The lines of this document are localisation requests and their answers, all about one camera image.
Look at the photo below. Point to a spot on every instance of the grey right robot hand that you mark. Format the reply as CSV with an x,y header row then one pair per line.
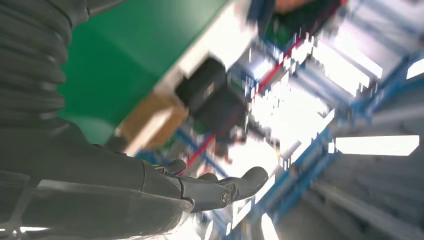
x,y
66,165

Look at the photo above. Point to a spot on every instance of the open brown cardboard box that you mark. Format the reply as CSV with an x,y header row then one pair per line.
x,y
155,122

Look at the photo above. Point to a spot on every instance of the red vertical pole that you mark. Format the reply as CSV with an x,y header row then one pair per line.
x,y
202,149

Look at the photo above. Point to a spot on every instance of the black zippered carrying case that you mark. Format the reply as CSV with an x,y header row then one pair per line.
x,y
202,82

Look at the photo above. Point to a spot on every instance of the black electronic device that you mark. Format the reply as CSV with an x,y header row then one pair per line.
x,y
222,112

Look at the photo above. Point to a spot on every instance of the white desk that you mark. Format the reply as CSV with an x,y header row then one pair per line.
x,y
218,36

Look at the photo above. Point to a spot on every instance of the blue metal rack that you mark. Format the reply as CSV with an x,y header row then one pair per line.
x,y
381,96

